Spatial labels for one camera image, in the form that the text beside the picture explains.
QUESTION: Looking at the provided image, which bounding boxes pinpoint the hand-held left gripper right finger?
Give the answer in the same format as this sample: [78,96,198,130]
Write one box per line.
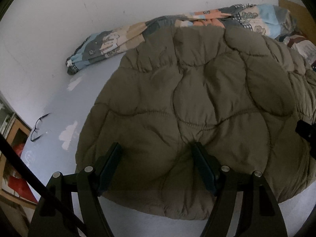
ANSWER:
[191,142,288,237]

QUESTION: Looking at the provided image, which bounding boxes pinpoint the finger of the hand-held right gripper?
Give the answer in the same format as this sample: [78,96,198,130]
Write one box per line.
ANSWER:
[295,120,316,160]

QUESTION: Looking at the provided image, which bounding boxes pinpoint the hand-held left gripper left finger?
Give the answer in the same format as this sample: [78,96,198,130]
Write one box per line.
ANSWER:
[28,142,122,237]

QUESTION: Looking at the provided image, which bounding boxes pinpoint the olive quilted comforter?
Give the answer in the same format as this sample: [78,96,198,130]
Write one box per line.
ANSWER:
[75,25,316,221]

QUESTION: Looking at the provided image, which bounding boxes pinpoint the navy star-patterned pillow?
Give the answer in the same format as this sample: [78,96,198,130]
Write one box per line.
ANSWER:
[279,33,316,71]

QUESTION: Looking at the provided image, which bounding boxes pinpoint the black rod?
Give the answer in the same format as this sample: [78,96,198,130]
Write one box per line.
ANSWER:
[0,134,86,231]

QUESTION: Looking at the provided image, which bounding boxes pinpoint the red bag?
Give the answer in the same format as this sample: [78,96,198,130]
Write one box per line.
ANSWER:
[7,174,38,203]

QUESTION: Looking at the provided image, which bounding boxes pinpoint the wooden bedside cabinet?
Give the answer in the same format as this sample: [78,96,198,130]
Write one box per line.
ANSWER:
[0,96,39,210]

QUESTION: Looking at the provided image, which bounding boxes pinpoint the wooden headboard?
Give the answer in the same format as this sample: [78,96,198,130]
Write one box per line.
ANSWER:
[278,0,316,34]

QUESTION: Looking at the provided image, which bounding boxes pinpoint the patchwork cartoon print blanket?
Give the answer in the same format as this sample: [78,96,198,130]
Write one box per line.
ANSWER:
[65,3,305,76]

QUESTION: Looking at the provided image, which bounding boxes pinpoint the black frame eyeglasses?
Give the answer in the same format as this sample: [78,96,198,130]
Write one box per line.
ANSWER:
[30,113,51,142]

